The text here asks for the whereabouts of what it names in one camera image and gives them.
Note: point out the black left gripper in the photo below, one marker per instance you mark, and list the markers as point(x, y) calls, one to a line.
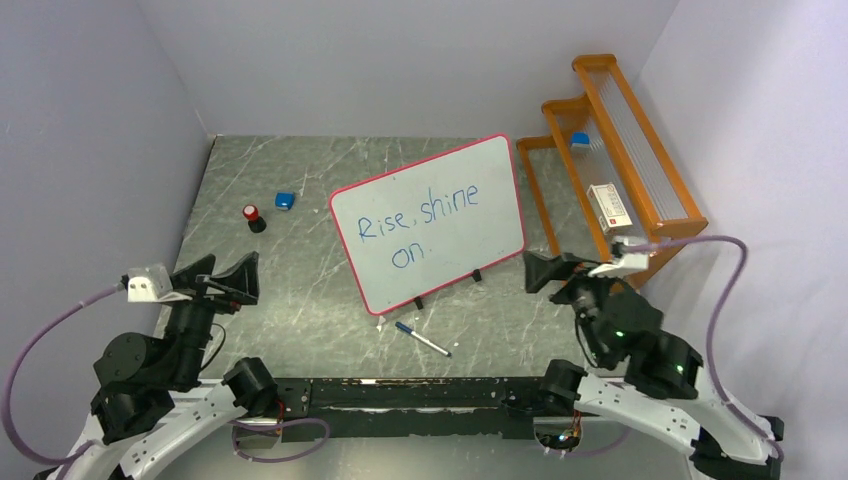
point(240, 284)

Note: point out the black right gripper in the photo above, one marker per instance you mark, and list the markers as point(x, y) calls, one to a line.
point(539, 269)

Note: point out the pink framed whiteboard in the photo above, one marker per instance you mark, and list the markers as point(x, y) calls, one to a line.
point(419, 228)

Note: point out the blue marker cap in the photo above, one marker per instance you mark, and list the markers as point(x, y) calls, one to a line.
point(403, 327)

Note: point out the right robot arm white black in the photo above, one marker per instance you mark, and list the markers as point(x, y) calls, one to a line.
point(669, 393)

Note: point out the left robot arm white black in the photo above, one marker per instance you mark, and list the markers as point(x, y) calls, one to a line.
point(151, 405)

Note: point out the red capped black bottle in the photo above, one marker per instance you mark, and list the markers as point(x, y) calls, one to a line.
point(255, 221)

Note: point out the white red small box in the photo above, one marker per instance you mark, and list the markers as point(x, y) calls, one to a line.
point(608, 208)

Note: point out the blue eraser on table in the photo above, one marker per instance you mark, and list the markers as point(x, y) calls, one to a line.
point(284, 200)

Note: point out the orange wooden tiered rack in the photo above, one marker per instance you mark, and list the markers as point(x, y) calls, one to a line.
point(626, 151)

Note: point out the blue eraser on rack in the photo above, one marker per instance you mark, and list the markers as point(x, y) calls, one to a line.
point(580, 143)

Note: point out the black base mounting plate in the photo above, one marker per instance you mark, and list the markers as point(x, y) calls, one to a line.
point(429, 407)

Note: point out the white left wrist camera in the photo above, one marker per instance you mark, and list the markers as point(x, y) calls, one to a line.
point(148, 284)

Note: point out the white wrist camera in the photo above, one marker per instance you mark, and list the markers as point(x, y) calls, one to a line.
point(629, 255)
point(148, 284)

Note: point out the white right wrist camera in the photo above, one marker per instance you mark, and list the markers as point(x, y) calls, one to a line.
point(629, 255)

